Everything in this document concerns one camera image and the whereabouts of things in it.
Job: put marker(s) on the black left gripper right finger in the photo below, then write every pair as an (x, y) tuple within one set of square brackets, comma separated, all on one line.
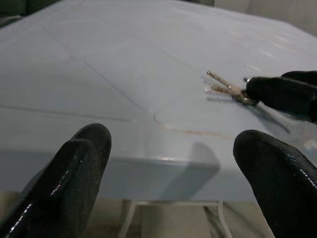
[(277, 178)]

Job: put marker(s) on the white metal table frame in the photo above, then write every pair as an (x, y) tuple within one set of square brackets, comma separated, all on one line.
[(130, 213)]

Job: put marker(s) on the dark green furniture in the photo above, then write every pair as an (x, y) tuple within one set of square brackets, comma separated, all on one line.
[(10, 10)]

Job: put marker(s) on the silver key bunch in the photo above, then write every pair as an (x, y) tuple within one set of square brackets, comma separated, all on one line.
[(221, 80)]

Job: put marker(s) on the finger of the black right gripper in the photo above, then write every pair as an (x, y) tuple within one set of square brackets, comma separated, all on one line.
[(280, 91), (305, 75)]

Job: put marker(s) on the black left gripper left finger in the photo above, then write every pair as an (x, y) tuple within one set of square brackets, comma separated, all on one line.
[(74, 173)]

